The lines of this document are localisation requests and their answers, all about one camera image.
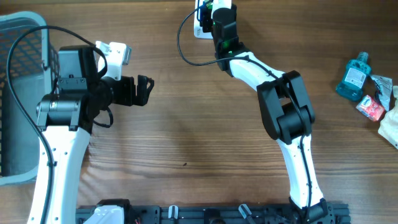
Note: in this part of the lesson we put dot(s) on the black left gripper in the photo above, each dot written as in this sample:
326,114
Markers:
127,98

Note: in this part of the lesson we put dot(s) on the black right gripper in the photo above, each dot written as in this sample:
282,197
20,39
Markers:
206,18

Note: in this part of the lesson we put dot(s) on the blue mouthwash bottle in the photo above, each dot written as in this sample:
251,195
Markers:
356,73

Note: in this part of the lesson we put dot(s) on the red tissue packet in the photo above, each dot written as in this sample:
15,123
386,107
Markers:
370,108

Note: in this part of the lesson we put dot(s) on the black red snack packet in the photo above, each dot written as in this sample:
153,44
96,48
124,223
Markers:
383,90

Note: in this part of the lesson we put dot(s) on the beige bread bag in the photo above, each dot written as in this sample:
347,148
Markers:
388,125

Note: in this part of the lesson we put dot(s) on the green lid jar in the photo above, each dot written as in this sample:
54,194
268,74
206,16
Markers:
209,5

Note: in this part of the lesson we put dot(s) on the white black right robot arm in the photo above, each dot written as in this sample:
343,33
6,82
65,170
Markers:
286,111

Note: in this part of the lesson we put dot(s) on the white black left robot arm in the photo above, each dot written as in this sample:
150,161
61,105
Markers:
90,80

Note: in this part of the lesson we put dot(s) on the white barcode scanner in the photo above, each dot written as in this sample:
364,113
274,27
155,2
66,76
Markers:
197,28

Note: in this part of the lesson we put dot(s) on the grey plastic basket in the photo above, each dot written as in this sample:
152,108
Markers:
28,69

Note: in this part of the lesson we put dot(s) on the black mounting rail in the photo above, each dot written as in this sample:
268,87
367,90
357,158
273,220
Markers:
266,214

